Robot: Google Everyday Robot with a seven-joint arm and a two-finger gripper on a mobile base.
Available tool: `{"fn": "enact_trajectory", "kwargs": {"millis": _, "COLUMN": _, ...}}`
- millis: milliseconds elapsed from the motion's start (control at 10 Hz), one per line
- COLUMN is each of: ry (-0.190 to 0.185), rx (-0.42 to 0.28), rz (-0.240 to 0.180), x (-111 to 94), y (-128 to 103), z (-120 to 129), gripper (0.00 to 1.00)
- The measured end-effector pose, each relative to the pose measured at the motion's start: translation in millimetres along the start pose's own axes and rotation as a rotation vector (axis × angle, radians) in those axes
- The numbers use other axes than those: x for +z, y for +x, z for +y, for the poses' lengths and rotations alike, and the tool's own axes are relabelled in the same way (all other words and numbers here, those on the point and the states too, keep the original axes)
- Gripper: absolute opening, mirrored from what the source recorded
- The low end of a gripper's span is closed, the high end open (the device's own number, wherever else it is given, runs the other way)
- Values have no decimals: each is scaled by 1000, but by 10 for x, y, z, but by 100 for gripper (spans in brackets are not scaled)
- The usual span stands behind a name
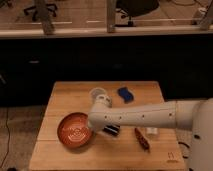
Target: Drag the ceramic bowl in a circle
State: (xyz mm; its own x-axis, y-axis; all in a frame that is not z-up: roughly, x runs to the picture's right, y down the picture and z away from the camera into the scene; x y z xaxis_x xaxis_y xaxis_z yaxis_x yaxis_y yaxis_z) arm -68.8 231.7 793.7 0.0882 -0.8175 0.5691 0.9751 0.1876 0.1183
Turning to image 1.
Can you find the orange ceramic bowl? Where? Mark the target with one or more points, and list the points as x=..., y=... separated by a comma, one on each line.
x=72, y=130

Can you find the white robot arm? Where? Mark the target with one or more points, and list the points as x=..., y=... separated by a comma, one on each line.
x=193, y=115

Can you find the clear plastic cup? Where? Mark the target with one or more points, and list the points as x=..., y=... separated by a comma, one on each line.
x=95, y=92

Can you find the blue sponge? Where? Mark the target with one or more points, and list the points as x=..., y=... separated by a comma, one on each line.
x=125, y=94

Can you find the black striped packet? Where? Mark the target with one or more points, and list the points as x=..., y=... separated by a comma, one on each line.
x=112, y=130

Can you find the small white box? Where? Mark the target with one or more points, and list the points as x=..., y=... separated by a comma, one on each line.
x=151, y=131

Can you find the red brown snack bar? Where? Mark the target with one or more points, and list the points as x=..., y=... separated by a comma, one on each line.
x=143, y=142

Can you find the black office chair right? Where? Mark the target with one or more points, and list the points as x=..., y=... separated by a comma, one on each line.
x=134, y=8

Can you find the black office chair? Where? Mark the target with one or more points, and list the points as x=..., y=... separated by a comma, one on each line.
x=134, y=8
x=41, y=8

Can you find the black office chair left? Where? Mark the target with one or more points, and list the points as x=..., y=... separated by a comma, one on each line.
x=41, y=8

